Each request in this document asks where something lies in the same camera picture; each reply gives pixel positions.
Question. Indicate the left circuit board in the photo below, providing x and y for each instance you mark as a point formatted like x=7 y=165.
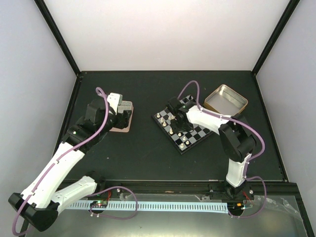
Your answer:
x=99 y=204

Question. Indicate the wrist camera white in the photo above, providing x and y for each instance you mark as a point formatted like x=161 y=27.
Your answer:
x=114 y=100
x=174 y=103

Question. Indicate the black mounting rail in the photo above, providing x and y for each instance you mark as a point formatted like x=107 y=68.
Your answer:
x=213 y=189

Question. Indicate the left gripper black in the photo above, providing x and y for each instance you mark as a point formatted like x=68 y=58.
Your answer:
x=123 y=118

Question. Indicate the silver tin tray pink rim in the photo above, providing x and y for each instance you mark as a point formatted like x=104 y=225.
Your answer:
x=124 y=106

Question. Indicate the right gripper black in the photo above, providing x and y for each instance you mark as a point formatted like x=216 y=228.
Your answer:
x=175 y=129

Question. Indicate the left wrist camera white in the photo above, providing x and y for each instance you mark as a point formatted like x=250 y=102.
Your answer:
x=114 y=100

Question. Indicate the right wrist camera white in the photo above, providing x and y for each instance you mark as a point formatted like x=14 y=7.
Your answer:
x=174 y=103

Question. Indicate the gold tin box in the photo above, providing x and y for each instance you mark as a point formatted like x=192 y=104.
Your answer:
x=225 y=100

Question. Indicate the light blue slotted cable duct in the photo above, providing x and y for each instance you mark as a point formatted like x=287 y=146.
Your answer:
x=209 y=207

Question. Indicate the checkered chess board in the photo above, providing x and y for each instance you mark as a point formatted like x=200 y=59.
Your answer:
x=195 y=137

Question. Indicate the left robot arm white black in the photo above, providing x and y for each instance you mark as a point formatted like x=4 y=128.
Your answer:
x=41 y=202

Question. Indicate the circuit board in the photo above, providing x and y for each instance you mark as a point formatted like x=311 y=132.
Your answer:
x=239 y=206
x=99 y=204

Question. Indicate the right circuit board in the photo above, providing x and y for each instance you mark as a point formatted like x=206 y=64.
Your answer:
x=239 y=206

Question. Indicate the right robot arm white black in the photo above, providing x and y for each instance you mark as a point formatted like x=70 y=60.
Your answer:
x=236 y=138

